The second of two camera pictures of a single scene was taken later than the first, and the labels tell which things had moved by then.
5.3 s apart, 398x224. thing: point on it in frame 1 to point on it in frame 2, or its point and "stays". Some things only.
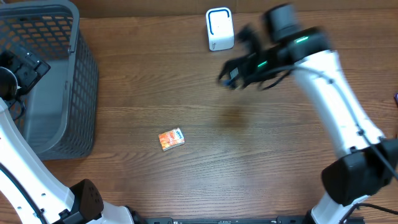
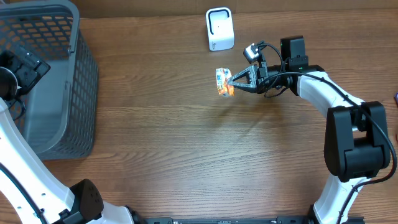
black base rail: x=279 y=220 stays
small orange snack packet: x=171 y=139 to x=222 y=75
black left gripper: x=31 y=76 stays
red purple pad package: x=395 y=97 stays
